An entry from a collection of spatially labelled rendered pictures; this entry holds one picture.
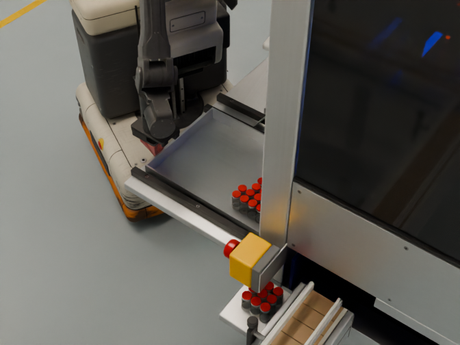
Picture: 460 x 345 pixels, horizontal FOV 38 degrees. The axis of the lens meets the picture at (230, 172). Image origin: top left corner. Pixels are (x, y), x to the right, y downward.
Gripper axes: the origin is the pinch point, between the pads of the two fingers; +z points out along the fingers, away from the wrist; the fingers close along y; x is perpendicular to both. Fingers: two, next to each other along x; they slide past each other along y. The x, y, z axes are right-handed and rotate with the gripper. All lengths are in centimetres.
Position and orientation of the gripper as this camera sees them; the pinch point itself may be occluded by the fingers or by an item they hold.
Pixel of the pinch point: (157, 154)
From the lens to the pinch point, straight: 163.9
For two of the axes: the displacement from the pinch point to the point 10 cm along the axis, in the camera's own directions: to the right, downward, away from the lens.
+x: 6.0, -5.8, 5.5
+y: 8.0, 4.4, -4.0
